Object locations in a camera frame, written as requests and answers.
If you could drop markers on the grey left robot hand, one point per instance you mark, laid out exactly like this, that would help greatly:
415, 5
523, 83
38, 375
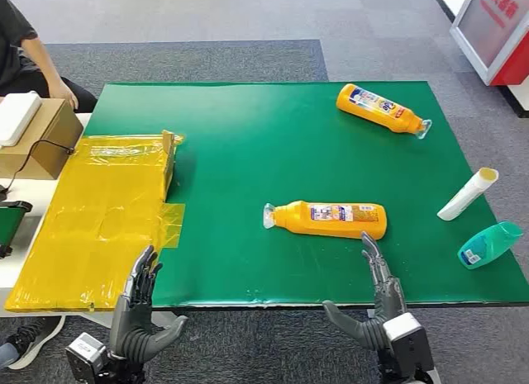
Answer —
132, 327

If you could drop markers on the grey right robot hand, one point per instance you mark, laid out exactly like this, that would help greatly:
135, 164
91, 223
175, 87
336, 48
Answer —
388, 302

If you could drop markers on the orange bottle with back label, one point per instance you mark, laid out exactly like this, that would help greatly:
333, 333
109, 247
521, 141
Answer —
330, 220

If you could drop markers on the person's forearm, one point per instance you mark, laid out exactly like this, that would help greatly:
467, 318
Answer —
39, 59

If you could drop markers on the teal plastic bottle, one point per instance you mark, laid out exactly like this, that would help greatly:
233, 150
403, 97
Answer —
487, 245

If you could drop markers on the white tube bottle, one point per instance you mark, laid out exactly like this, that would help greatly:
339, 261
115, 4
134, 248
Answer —
467, 194

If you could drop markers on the orange bottle with blue label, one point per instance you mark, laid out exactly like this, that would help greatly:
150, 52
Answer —
378, 109

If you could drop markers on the white table leg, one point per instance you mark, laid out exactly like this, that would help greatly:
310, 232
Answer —
165, 317

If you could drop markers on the yellow taped cardboard sheet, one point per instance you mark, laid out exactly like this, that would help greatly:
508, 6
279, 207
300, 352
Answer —
95, 217

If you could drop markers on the person's shoe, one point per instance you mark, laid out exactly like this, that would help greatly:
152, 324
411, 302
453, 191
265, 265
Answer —
37, 338

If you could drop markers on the green bin with black rim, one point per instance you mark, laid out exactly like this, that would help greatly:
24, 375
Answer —
10, 220

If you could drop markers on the brown cardboard box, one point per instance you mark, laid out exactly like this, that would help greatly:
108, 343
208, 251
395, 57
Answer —
54, 135

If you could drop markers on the green table mat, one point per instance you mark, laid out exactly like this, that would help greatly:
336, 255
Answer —
268, 152

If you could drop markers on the person's hand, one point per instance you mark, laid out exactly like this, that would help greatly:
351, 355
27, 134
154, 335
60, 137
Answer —
64, 92

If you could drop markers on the white flat device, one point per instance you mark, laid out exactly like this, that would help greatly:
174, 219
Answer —
14, 116

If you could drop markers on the red and white cabinet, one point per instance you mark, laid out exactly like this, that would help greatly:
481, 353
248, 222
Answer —
496, 31

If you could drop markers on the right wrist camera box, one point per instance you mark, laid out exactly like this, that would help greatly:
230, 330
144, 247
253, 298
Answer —
406, 343

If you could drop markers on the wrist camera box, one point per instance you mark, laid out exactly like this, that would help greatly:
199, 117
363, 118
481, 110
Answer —
85, 355
406, 343

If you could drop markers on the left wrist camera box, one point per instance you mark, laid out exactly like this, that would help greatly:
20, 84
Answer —
85, 355

